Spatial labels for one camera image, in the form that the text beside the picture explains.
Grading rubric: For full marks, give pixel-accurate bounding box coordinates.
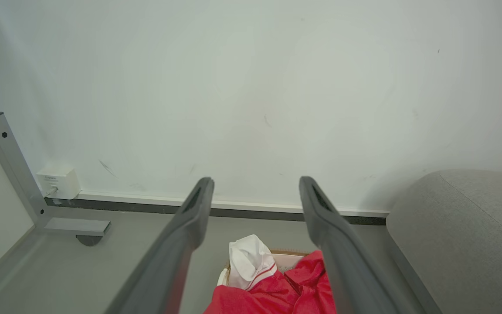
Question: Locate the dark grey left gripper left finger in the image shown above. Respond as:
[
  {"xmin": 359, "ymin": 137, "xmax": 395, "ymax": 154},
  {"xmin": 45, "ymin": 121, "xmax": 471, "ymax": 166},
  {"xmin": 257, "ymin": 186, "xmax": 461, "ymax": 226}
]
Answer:
[{"xmin": 105, "ymin": 177, "xmax": 215, "ymax": 314}]

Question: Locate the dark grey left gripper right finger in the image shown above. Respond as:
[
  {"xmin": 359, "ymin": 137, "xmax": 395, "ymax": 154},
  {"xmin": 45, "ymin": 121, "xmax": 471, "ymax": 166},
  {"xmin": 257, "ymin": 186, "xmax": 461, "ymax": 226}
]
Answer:
[{"xmin": 299, "ymin": 176, "xmax": 402, "ymax": 314}]

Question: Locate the white garment with red stripes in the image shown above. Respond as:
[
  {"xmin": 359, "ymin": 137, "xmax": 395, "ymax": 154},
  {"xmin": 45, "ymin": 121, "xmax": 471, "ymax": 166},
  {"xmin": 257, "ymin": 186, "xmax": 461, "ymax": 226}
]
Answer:
[{"xmin": 228, "ymin": 234, "xmax": 278, "ymax": 291}]

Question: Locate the white laundry basket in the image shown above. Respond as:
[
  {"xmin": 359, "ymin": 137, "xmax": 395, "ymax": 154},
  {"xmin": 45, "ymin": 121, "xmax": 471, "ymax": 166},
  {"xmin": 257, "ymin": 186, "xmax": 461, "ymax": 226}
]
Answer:
[{"xmin": 217, "ymin": 249, "xmax": 310, "ymax": 287}]

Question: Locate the white and dark baseboard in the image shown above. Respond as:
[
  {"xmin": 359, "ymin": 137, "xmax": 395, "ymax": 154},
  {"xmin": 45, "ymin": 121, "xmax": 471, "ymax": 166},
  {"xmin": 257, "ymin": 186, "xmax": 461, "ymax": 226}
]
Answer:
[{"xmin": 45, "ymin": 190, "xmax": 390, "ymax": 226}]

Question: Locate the grey fabric sofa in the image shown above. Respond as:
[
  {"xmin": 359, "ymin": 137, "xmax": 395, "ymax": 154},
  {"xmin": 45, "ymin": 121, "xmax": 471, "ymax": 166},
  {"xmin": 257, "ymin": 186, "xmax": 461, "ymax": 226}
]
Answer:
[{"xmin": 386, "ymin": 169, "xmax": 502, "ymax": 314}]

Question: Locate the white wall socket box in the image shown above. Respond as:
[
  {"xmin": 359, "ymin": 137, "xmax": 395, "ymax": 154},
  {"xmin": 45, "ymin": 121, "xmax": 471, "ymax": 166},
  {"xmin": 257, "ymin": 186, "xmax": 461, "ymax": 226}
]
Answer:
[{"xmin": 36, "ymin": 167, "xmax": 81, "ymax": 200}]

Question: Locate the grey metal frame leg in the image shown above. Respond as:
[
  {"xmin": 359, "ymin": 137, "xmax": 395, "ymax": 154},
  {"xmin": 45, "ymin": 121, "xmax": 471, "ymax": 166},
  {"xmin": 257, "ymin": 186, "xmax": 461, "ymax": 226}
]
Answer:
[{"xmin": 0, "ymin": 61, "xmax": 112, "ymax": 247}]

